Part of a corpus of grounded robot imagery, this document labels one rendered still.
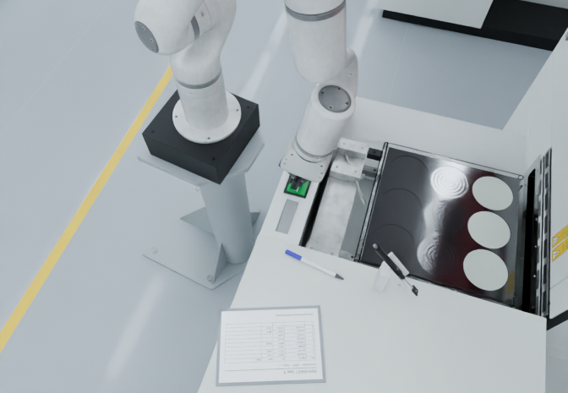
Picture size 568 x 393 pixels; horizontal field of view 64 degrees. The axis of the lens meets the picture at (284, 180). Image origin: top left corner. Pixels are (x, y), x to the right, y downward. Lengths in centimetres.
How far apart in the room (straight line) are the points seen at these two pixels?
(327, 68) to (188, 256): 149
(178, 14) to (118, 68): 200
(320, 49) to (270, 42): 219
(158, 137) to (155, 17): 43
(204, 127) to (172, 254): 97
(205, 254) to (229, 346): 115
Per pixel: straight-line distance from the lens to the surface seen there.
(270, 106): 254
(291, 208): 109
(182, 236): 215
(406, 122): 146
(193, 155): 125
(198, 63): 110
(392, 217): 117
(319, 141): 87
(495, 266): 119
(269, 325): 97
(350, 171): 121
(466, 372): 102
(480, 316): 106
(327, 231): 115
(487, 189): 129
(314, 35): 70
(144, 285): 211
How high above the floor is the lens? 191
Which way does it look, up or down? 58 degrees down
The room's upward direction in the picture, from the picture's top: 1 degrees counter-clockwise
